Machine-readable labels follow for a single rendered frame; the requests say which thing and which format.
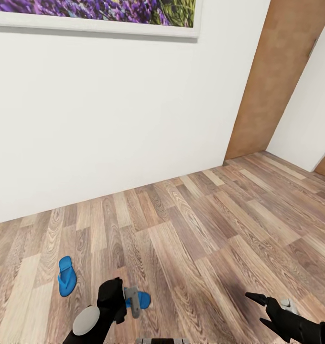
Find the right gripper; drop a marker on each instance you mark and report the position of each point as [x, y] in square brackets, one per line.
[286, 324]

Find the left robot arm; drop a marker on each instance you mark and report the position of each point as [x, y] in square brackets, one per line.
[93, 323]

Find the sandal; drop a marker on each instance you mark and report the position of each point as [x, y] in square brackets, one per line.
[144, 300]
[67, 280]

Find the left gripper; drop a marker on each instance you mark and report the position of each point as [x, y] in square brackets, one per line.
[120, 316]

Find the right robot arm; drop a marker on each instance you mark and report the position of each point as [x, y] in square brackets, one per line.
[287, 322]

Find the painting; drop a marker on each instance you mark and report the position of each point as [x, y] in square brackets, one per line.
[177, 18]

